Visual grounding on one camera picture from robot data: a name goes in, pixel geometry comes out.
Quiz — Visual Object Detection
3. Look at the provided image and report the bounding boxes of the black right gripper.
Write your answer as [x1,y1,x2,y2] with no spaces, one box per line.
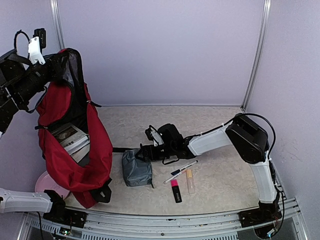
[134,143,175,163]

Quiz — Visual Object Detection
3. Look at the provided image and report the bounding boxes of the grey pencil pouch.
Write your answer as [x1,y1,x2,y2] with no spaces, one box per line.
[121,148,154,188]

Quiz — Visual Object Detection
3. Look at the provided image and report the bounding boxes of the red backpack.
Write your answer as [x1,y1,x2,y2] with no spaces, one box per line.
[36,48,123,209]

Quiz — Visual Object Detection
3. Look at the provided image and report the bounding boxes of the grey white notebook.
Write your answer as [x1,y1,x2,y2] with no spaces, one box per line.
[51,123,90,164]

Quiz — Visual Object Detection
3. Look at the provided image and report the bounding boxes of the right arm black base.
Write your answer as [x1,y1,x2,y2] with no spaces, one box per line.
[238,199,282,228]

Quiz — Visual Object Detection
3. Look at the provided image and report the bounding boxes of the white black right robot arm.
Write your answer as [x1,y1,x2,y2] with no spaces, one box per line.
[135,113,280,222]

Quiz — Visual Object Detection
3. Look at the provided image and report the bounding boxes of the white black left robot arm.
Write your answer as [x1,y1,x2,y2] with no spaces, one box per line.
[0,49,70,223]

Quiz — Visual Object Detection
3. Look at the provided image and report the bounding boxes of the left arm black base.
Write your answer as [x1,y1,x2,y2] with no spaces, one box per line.
[43,189,87,229]

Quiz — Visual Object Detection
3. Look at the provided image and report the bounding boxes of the white pen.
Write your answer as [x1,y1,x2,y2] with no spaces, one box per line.
[163,160,199,184]

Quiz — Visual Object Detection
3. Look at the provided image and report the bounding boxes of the pink black highlighter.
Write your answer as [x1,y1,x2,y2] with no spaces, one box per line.
[170,179,182,203]

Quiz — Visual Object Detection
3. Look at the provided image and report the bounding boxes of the pale pink tube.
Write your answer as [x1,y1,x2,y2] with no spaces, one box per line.
[186,169,196,194]

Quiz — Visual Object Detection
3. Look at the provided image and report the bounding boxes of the pink plate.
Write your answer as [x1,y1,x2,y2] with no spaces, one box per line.
[34,171,70,200]

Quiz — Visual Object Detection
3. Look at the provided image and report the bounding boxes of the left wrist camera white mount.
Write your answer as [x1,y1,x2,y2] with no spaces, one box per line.
[28,28,47,65]

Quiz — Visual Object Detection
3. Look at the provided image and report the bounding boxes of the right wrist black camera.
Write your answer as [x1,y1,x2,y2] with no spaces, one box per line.
[145,123,184,147]

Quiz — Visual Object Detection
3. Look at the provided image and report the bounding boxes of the black left camera cable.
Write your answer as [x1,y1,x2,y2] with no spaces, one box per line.
[13,29,31,58]

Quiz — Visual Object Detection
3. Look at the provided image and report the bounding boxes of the left aluminium frame post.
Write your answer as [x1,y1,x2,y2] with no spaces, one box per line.
[49,0,65,50]

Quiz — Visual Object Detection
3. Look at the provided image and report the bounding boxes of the aluminium frame post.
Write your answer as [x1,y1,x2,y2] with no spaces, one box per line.
[49,0,65,50]
[241,0,272,112]

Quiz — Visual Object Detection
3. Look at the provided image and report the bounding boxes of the aluminium front rail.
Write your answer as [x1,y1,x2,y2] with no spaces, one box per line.
[18,208,308,240]

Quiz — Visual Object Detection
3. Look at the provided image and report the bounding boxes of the right aluminium frame post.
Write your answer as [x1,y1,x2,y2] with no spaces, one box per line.
[241,0,272,112]

